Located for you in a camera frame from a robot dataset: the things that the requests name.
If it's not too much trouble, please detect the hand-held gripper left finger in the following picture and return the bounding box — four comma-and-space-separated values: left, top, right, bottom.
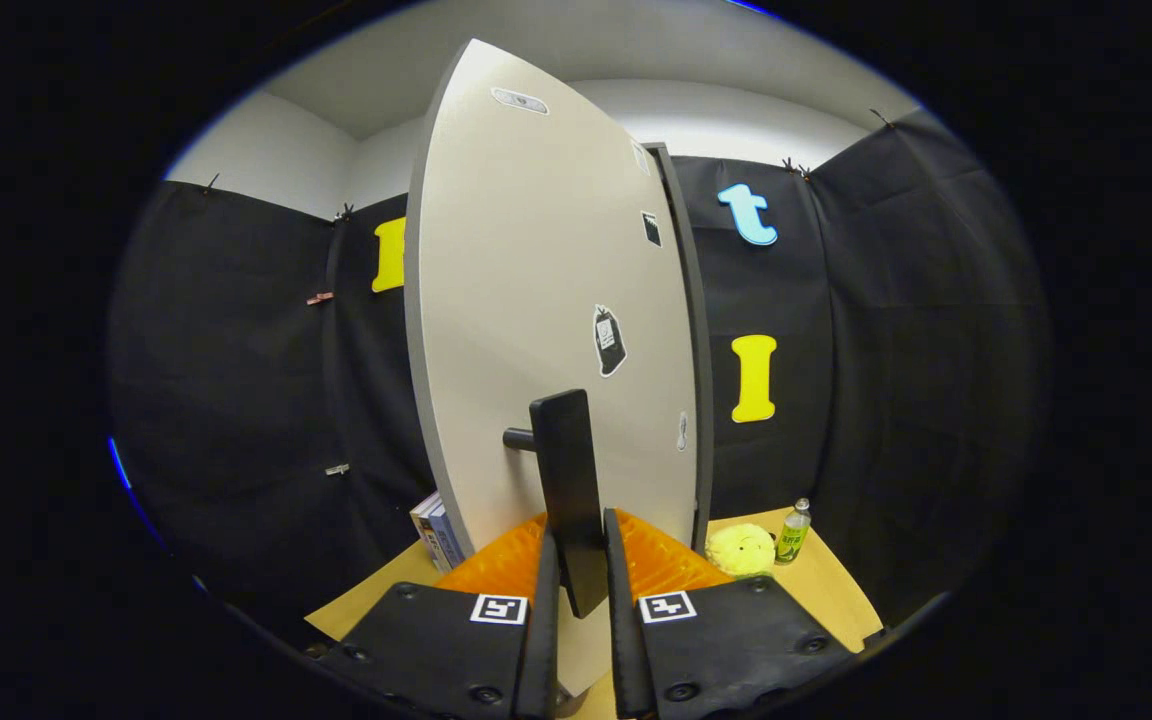
321, 512, 562, 720

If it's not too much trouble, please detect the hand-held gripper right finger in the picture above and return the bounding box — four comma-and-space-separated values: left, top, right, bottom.
603, 508, 857, 720

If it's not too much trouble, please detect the yellow plush toy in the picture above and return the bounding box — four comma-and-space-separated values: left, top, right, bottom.
704, 523, 777, 580

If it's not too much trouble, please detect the white book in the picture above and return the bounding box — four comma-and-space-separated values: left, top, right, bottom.
409, 491, 447, 572

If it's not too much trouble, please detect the green label bottle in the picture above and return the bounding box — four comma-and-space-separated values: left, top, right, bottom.
774, 498, 813, 566

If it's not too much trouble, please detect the black backdrop cloth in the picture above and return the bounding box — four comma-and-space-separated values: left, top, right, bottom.
108, 108, 1052, 641

